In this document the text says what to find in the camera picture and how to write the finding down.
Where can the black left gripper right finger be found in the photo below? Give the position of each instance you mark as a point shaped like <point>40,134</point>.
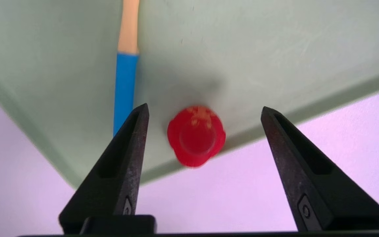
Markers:
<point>321,197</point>

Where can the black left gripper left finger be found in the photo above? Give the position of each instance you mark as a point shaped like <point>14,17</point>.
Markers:
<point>117,184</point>

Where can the red rubber duck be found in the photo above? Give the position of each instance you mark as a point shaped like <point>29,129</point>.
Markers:
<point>196,141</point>

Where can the light green plastic tray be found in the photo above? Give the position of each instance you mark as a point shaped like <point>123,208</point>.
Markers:
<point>258,65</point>

